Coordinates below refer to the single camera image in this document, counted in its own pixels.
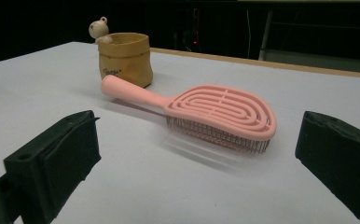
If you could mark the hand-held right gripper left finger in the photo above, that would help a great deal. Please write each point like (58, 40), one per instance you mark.
(60, 155)

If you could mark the beige bear figurine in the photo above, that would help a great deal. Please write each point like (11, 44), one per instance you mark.
(98, 29)

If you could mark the pink hairbrush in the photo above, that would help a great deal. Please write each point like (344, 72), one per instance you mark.
(218, 107)

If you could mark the grey metal stand frame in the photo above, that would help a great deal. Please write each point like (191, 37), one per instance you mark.
(308, 59)

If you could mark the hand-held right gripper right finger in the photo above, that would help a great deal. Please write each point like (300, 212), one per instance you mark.
(339, 155)

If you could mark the tan paper bag pot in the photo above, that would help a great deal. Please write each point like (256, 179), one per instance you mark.
(125, 60)

